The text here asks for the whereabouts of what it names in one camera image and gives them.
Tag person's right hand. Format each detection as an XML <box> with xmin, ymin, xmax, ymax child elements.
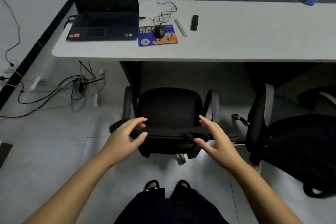
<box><xmin>194</xmin><ymin>115</ymin><xmax>246</xmax><ymax>172</ymax></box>

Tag person's left hand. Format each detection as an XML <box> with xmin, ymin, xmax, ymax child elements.
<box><xmin>101</xmin><ymin>117</ymin><xmax>148</xmax><ymax>167</ymax></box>

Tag person's left forearm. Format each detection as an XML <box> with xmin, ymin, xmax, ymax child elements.
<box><xmin>23</xmin><ymin>150</ymin><xmax>116</xmax><ymax>224</ymax></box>

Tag person's right forearm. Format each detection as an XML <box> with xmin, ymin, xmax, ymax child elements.
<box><xmin>227</xmin><ymin>161</ymin><xmax>302</xmax><ymax>224</ymax></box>

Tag person's black trousers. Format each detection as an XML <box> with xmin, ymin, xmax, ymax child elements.
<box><xmin>114</xmin><ymin>187</ymin><xmax>229</xmax><ymax>224</ymax></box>

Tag black sandal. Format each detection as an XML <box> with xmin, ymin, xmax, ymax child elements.
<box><xmin>175</xmin><ymin>180</ymin><xmax>191</xmax><ymax>190</ymax></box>
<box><xmin>143</xmin><ymin>180</ymin><xmax>160</xmax><ymax>192</ymax></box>

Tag white plug strip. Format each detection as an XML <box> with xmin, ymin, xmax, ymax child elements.
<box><xmin>29</xmin><ymin>76</ymin><xmax>42</xmax><ymax>91</ymax></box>

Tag blue printed mouse pad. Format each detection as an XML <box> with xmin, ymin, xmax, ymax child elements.
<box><xmin>138</xmin><ymin>24</ymin><xmax>179</xmax><ymax>48</ymax></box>

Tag dark floor mat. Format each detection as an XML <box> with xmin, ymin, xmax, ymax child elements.
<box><xmin>0</xmin><ymin>142</ymin><xmax>14</xmax><ymax>169</ymax></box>

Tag black computer mouse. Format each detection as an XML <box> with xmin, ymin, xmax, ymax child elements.
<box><xmin>154</xmin><ymin>24</ymin><xmax>166</xmax><ymax>39</ymax></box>

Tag silver flat bar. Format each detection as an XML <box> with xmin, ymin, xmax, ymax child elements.
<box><xmin>174</xmin><ymin>17</ymin><xmax>189</xmax><ymax>37</ymax></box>

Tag black stick device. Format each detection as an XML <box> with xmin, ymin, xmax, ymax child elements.
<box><xmin>190</xmin><ymin>15</ymin><xmax>199</xmax><ymax>32</ymax></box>

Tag tangle of black floor cables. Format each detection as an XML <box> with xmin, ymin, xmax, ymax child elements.
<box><xmin>0</xmin><ymin>59</ymin><xmax>105</xmax><ymax>119</ymax></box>

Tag black mouse cable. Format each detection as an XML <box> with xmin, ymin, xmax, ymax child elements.
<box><xmin>139</xmin><ymin>0</ymin><xmax>178</xmax><ymax>26</ymax></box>

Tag thin black wall cable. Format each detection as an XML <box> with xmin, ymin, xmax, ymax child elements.
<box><xmin>0</xmin><ymin>0</ymin><xmax>21</xmax><ymax>68</ymax></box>

